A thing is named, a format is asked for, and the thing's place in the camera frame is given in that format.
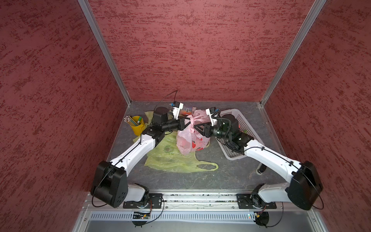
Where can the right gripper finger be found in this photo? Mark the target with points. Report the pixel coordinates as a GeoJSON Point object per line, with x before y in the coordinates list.
{"type": "Point", "coordinates": [200, 126]}
{"type": "Point", "coordinates": [198, 132]}

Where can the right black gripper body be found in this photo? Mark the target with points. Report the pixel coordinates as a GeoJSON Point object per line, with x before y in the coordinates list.
{"type": "Point", "coordinates": [212, 131]}

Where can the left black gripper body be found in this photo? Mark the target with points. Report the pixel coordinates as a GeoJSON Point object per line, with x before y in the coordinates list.
{"type": "Point", "coordinates": [174, 124]}

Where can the pink plastic bag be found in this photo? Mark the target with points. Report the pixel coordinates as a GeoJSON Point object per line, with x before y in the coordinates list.
{"type": "Point", "coordinates": [186, 139]}

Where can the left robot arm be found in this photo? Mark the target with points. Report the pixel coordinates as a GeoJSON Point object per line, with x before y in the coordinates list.
{"type": "Point", "coordinates": [110, 181]}

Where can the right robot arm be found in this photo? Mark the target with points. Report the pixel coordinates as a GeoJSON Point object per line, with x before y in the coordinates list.
{"type": "Point", "coordinates": [302, 185]}

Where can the green plastic bag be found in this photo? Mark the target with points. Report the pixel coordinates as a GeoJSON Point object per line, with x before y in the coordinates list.
{"type": "Point", "coordinates": [167, 157]}

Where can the crayon box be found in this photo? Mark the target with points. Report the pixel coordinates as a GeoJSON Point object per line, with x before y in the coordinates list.
{"type": "Point", "coordinates": [188, 110]}

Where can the white plastic basket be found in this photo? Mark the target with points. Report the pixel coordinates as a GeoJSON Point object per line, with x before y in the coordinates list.
{"type": "Point", "coordinates": [244, 126]}

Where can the yellow pencil cup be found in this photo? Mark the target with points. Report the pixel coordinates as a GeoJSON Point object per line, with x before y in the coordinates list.
{"type": "Point", "coordinates": [136, 123]}

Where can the black white marker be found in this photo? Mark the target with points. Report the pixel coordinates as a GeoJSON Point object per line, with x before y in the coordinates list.
{"type": "Point", "coordinates": [261, 169]}

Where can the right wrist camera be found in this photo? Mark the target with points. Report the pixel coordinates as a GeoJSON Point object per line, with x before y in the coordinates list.
{"type": "Point", "coordinates": [210, 112]}

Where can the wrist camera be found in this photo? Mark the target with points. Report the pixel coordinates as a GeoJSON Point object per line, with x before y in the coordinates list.
{"type": "Point", "coordinates": [176, 108]}
{"type": "Point", "coordinates": [210, 112]}

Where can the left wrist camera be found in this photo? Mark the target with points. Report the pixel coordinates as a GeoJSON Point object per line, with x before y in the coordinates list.
{"type": "Point", "coordinates": [176, 108]}

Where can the aluminium front rail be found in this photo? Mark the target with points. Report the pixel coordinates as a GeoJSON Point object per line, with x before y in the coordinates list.
{"type": "Point", "coordinates": [192, 200]}

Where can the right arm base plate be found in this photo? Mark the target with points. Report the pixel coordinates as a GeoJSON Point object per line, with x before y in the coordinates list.
{"type": "Point", "coordinates": [246, 201]}

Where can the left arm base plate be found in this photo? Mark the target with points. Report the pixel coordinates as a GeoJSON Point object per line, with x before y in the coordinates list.
{"type": "Point", "coordinates": [149, 201]}

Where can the left aluminium corner post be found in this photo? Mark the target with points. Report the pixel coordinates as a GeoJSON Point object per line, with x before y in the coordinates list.
{"type": "Point", "coordinates": [88, 13]}

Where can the aluminium corner post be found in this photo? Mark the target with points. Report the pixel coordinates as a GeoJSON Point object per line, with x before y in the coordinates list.
{"type": "Point", "coordinates": [299, 38]}
{"type": "Point", "coordinates": [88, 13]}

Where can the right aluminium corner post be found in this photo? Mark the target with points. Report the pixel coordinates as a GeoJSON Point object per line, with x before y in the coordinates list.
{"type": "Point", "coordinates": [299, 38]}

